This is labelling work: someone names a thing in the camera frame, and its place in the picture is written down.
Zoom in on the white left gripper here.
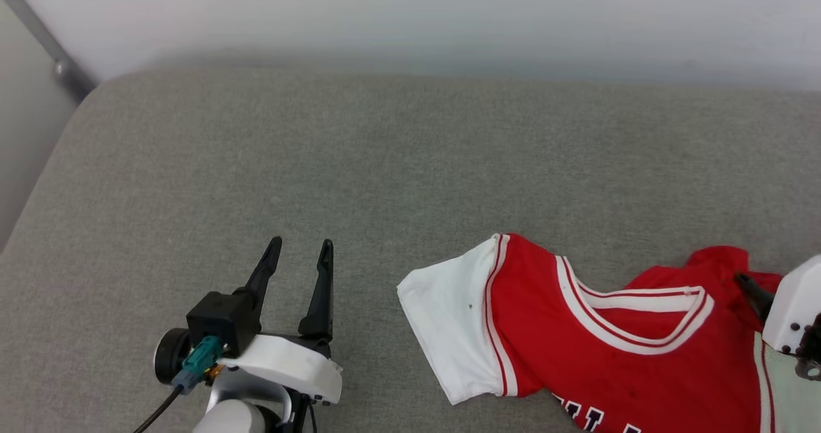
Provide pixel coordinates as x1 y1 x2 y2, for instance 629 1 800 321
221 236 344 406

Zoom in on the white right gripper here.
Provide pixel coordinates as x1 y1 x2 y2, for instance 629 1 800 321
734 255 821 379

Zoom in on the red white basketball jersey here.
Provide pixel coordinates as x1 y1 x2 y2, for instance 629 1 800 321
396 233 821 433

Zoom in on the grey fabric sofa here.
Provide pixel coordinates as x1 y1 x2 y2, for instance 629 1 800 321
0 67 821 433

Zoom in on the grey metal pole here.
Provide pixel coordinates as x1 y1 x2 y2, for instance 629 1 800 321
0 0 98 104

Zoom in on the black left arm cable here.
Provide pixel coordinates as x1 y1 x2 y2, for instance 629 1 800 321
133 388 183 433

